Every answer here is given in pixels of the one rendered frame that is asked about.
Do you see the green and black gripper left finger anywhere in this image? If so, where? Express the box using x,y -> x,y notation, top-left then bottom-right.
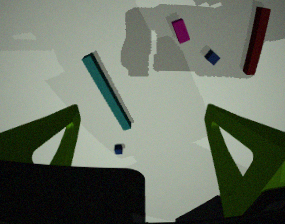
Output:
0,104 -> 81,166

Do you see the magenta rectangular block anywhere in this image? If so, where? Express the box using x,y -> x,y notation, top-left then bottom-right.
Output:
171,18 -> 190,44

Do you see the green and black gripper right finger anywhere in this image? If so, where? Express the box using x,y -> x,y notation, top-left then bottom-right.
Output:
204,104 -> 285,217

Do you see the turquoise rod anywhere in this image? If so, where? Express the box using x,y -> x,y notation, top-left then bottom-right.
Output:
82,53 -> 131,131

